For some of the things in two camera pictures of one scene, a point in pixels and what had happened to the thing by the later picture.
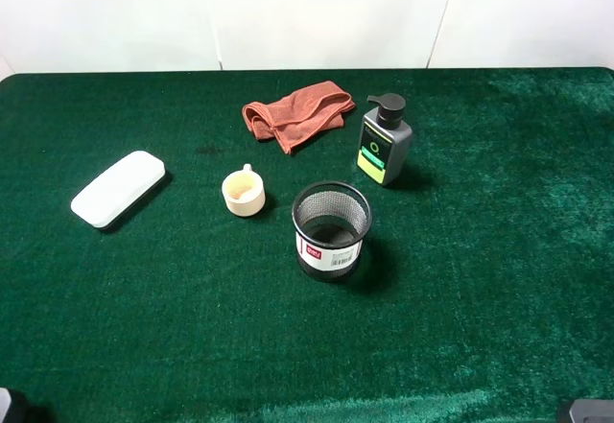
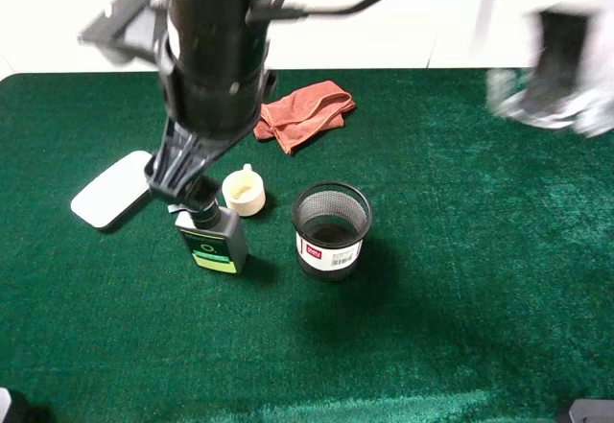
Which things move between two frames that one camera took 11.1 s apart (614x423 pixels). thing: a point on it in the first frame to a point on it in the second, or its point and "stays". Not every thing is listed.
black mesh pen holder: [329, 221] stays
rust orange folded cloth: [295, 120] stays
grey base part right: [592, 411] stays
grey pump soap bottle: [384, 139] to [214, 236]
